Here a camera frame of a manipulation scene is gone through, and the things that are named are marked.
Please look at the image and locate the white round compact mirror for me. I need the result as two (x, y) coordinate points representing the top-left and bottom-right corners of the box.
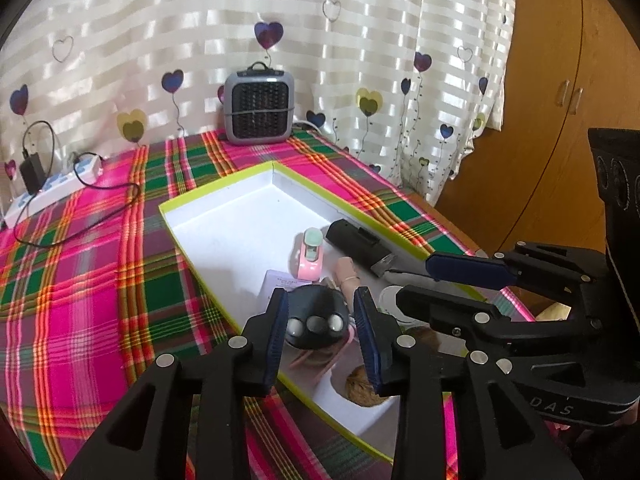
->
(377, 285), (408, 321)

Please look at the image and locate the beige lipstick tube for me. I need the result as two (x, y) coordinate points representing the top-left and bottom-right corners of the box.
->
(334, 256), (362, 301)

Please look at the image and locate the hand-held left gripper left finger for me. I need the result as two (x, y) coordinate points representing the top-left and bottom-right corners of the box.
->
(60, 287), (291, 480)

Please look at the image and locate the heart-print striped curtain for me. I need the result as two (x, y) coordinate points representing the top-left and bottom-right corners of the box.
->
(0, 0), (518, 206)

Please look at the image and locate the wooden wardrobe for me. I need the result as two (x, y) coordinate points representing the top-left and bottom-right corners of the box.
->
(435, 0), (640, 311)

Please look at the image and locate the pink green plaid tablecloth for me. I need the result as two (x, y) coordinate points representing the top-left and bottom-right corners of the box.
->
(0, 130), (536, 480)

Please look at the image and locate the yellow-green cardboard box tray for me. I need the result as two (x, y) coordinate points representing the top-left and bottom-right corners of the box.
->
(159, 161), (488, 463)

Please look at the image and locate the brown walnut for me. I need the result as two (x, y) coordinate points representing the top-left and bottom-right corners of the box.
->
(405, 327), (441, 353)
(345, 365), (386, 408)

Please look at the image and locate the black trimmer clear cap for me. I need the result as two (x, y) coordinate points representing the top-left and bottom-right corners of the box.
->
(325, 219), (396, 277)

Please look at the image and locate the black oval palette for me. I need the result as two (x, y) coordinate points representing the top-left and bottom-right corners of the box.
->
(284, 285), (350, 350)

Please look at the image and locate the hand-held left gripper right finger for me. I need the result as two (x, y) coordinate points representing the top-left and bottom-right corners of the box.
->
(352, 287), (583, 480)

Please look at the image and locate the black power adapter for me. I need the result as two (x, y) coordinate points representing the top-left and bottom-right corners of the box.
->
(19, 155), (47, 196)

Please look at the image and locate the grey plug cable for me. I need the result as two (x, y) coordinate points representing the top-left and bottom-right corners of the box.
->
(67, 150), (101, 176)

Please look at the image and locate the lilac cream tube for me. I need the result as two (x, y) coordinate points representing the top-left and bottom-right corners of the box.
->
(262, 269), (301, 301)

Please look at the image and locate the grey portable heater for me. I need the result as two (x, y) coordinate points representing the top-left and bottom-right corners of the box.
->
(222, 61), (296, 147)

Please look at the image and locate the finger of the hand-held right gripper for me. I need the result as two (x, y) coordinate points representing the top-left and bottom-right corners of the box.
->
(425, 241), (608, 292)
(395, 284), (603, 356)

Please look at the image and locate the white power strip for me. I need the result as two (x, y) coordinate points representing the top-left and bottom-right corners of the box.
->
(0, 152), (103, 231)

